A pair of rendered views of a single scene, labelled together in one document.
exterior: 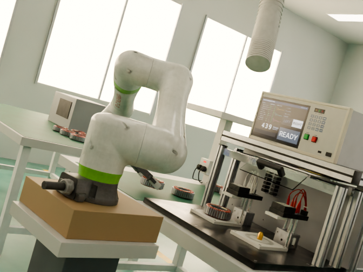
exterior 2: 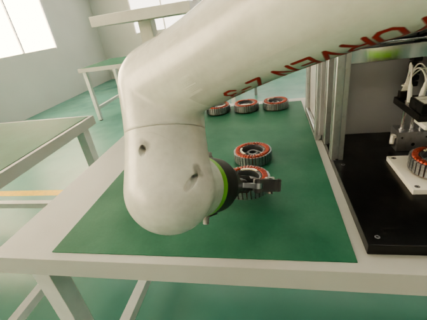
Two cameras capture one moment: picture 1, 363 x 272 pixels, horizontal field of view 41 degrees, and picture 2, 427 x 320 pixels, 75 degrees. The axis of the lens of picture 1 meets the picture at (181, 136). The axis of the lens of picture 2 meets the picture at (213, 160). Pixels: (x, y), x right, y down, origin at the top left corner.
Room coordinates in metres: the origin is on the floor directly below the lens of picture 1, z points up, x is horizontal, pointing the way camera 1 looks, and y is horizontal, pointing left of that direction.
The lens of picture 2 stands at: (1.81, 0.47, 1.15)
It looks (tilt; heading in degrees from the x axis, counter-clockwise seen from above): 27 degrees down; 321
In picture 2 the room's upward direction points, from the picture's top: 9 degrees counter-clockwise
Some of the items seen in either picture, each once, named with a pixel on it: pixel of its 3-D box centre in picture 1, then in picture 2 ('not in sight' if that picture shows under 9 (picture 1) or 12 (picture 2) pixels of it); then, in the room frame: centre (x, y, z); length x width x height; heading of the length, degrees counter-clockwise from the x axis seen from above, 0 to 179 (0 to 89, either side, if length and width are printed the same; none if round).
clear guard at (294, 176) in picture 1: (298, 177); not in sight; (1.66, -0.42, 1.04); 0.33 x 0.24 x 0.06; 128
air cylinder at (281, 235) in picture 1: (286, 237); not in sight; (1.81, -0.49, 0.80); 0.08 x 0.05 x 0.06; 38
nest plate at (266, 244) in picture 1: (259, 240); not in sight; (1.72, -0.37, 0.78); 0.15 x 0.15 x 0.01; 38
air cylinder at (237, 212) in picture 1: (242, 216); (409, 137); (2.00, -0.34, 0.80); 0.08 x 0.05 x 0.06; 38
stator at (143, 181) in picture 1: (152, 182); (246, 181); (2.21, 0.07, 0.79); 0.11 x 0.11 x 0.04
